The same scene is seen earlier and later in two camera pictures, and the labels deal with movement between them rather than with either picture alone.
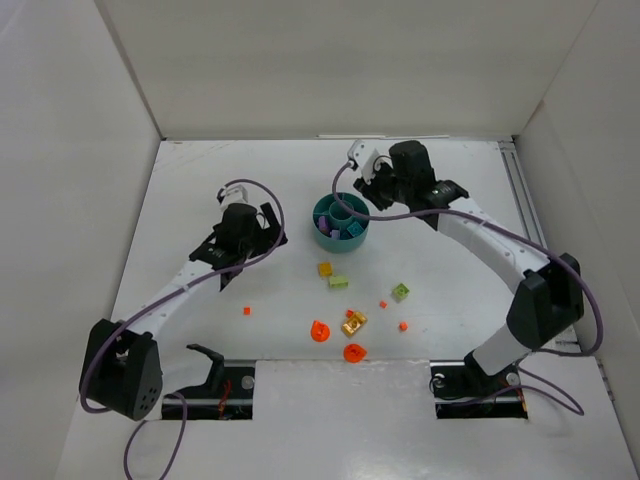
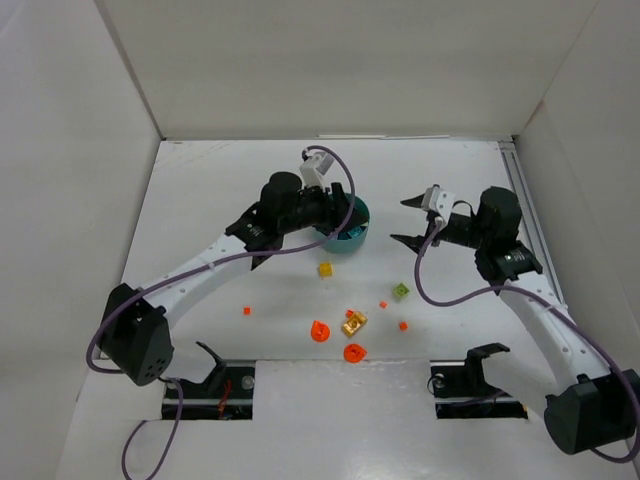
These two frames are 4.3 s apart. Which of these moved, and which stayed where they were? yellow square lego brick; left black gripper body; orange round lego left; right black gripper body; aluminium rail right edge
Moved: left black gripper body; right black gripper body
Stayed: orange round lego left; yellow square lego brick; aluminium rail right edge
